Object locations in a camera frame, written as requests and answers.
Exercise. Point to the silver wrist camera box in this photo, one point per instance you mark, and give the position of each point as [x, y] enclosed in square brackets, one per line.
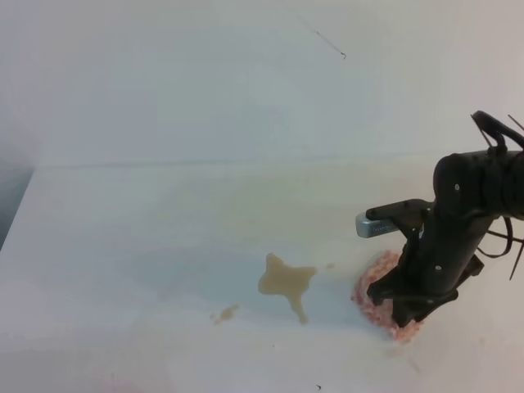
[367, 228]

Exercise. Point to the pink white striped rag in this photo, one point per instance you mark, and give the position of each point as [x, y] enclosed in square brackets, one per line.
[381, 315]

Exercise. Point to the small coffee stain splatter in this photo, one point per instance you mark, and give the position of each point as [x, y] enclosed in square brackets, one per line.
[224, 315]

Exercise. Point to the large coffee stain puddle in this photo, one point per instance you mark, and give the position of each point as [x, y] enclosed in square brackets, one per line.
[280, 279]

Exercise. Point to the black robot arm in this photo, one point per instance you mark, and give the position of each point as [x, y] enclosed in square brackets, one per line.
[472, 190]

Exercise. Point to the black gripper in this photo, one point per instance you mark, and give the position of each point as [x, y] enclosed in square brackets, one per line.
[439, 255]

